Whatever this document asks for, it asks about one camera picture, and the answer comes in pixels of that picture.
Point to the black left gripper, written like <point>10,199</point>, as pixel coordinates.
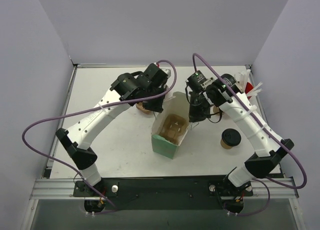
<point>155,103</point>

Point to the stack of paper cups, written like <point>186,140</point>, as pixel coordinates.
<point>216,110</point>

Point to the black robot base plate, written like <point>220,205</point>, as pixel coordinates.
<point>204,192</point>

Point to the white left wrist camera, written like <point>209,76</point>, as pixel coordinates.
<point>168,71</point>

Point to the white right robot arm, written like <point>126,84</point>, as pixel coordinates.
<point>268,152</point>

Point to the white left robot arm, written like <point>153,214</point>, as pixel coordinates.
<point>77,139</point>

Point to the green paper takeout bag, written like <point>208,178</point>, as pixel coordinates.
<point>175,104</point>

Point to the brown paper coffee cup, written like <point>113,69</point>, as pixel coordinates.
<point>226,145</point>

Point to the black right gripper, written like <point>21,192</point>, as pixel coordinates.
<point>196,112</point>

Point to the single brown pulp carrier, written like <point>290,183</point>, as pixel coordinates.
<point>173,128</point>

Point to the black plastic cup lid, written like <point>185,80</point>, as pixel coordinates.
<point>231,136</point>

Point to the white wrapped straws bundle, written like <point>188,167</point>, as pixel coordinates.
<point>243,77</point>

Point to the red straw holder cup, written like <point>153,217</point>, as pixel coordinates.
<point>248,88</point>

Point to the brown pulp cup carrier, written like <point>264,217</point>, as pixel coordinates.
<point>140,107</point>

